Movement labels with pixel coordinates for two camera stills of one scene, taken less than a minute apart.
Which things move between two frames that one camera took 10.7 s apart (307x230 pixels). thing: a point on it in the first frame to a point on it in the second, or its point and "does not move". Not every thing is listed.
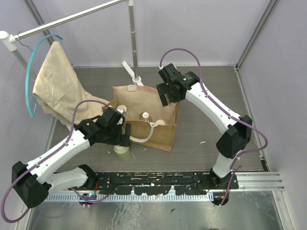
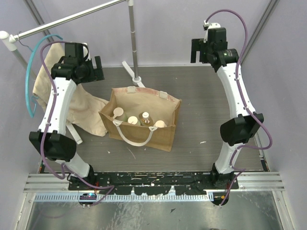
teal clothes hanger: x=35 y=98 does not move
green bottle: x=123 y=152 to x=134 y=120
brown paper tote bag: x=152 y=124 does not move
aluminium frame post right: x=270 y=7 does not move
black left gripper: x=126 y=135 to x=97 y=69
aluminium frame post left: x=32 y=8 does not move
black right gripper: x=163 y=88 to x=196 y=45
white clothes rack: x=8 y=40 does not move
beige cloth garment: x=58 y=89 does not move
